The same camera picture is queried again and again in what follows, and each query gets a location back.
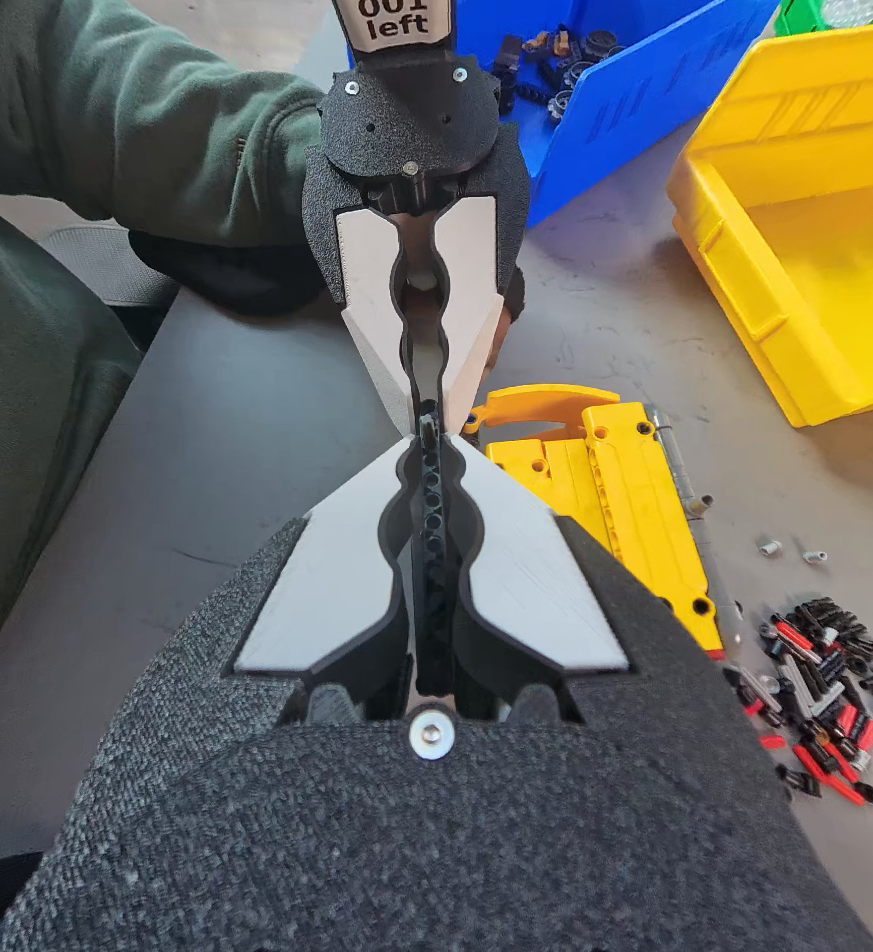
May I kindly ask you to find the yellow lego robot model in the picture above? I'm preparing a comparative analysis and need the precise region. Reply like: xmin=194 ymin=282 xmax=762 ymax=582
xmin=462 ymin=384 xmax=744 ymax=664

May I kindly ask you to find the blue plastic bin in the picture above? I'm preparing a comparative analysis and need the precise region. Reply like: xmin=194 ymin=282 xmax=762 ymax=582
xmin=347 ymin=0 xmax=781 ymax=229

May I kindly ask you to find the person's left forearm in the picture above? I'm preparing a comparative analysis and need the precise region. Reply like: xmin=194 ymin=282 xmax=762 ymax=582
xmin=0 ymin=0 xmax=329 ymax=319

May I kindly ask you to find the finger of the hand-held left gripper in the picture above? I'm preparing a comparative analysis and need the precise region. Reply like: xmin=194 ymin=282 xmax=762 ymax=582
xmin=431 ymin=195 xmax=509 ymax=435
xmin=334 ymin=210 xmax=419 ymax=440

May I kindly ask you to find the yellow plastic bin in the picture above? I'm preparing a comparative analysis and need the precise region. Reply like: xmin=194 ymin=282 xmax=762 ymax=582
xmin=667 ymin=18 xmax=873 ymax=428

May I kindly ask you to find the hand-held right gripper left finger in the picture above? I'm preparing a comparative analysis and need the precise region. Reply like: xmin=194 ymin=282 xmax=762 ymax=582
xmin=234 ymin=437 xmax=417 ymax=696

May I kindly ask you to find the pile of dark lego parts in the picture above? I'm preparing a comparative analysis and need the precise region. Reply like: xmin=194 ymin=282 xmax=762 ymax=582
xmin=492 ymin=26 xmax=627 ymax=123

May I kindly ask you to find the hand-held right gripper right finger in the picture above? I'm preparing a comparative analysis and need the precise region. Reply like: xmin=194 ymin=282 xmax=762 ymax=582
xmin=445 ymin=437 xmax=631 ymax=696

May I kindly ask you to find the black lego beam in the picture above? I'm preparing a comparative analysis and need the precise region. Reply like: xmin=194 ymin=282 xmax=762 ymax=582
xmin=407 ymin=399 xmax=458 ymax=696

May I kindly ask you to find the person's left hand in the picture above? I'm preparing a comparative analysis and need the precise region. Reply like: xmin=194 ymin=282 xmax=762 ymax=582
xmin=481 ymin=299 xmax=519 ymax=383

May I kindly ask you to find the green plastic bin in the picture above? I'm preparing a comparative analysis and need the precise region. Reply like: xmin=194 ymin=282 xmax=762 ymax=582
xmin=775 ymin=0 xmax=873 ymax=38

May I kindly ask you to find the pile of small lego pins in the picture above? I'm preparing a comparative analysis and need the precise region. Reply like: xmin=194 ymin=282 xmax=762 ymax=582
xmin=727 ymin=595 xmax=873 ymax=808

